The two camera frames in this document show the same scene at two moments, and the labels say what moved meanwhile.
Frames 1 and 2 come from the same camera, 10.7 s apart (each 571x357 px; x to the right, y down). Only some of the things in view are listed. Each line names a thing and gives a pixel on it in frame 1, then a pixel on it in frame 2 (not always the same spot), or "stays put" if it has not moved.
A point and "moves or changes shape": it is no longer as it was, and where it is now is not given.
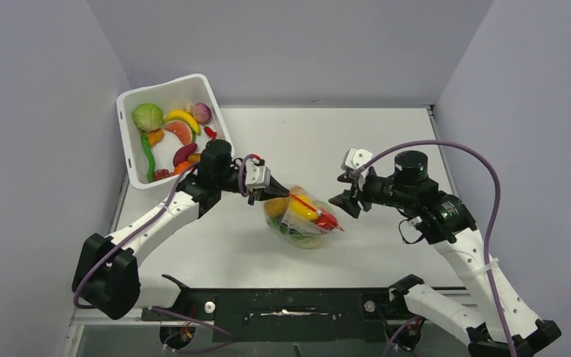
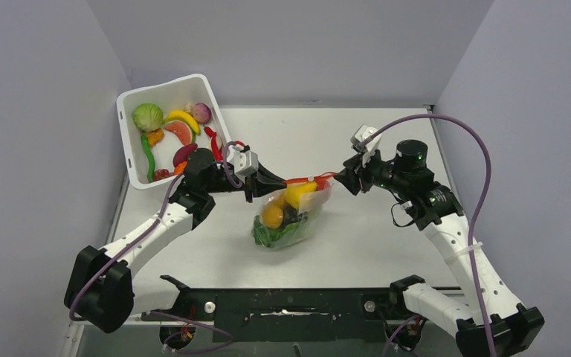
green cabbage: x=148 y=117 stays put
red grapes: x=161 y=173 stays put
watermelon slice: x=182 y=129 stays put
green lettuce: x=303 y=241 → x=268 y=237
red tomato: x=327 y=222 → x=321 y=183
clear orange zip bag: x=301 y=219 moves or changes shape
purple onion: x=201 y=113 stays put
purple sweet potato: x=183 y=152 stays put
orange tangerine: x=181 y=167 stays put
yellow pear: x=302 y=210 → x=294 y=191
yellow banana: x=182 y=114 stays put
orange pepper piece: x=155 y=136 stays put
